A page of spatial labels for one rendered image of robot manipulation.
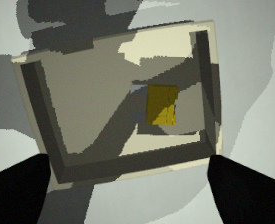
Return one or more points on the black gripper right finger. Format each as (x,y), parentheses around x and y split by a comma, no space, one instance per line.
(242,196)

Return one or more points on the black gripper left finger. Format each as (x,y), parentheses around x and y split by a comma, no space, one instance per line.
(23,188)

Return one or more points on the beige shallow tray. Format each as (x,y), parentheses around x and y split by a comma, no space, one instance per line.
(77,98)

